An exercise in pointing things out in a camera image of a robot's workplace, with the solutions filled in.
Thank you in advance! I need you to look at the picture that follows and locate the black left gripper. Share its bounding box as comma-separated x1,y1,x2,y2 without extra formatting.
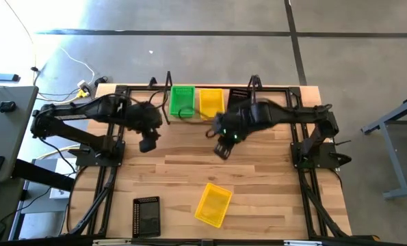
126,102,163,153

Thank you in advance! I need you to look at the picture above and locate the black slotted plastic basket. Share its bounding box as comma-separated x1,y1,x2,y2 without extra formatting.
132,195,161,239
227,87,252,112

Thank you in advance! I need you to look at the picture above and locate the dark grey flat bar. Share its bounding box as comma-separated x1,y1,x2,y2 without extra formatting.
0,72,21,83

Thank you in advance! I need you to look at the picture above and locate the thin white cable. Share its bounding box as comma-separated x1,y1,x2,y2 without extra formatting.
57,46,96,83

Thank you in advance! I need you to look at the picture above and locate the black aluminium table frame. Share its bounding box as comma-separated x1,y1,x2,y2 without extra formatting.
66,84,350,241

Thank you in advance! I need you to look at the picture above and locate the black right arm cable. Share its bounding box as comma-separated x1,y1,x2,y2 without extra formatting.
205,126,221,139

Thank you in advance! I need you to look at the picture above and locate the thin yellow cable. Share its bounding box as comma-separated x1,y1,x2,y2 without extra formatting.
3,0,38,69

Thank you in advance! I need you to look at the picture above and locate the yellow slotted plastic basket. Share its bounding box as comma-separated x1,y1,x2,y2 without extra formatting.
198,87,226,121
194,182,234,229

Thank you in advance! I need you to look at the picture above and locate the black computer mouse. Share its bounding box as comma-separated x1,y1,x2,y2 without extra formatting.
0,100,16,113

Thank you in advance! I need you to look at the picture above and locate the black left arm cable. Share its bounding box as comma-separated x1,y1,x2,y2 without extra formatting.
148,90,204,121

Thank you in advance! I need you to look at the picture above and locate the white box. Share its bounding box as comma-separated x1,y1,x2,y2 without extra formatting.
49,157,79,200

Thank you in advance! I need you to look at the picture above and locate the blue-grey table frame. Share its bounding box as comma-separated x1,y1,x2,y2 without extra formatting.
360,94,407,201

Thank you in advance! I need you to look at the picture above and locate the thick yellow cable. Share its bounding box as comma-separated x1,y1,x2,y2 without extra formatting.
35,145,83,161

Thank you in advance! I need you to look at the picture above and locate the grey desk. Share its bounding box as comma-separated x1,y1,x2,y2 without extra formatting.
0,85,40,187

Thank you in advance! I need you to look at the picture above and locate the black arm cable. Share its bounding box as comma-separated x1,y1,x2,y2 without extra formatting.
148,90,204,121
205,126,221,139

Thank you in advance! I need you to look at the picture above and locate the black desk leg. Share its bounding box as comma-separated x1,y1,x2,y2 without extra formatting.
11,159,75,193

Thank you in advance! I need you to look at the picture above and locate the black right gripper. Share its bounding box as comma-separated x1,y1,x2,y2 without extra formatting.
212,108,252,161

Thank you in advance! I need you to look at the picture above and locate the green slotted plastic basket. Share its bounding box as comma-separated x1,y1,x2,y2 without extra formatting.
168,85,196,119

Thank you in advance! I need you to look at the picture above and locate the thin black cable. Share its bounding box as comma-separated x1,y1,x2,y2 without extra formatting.
0,186,69,223

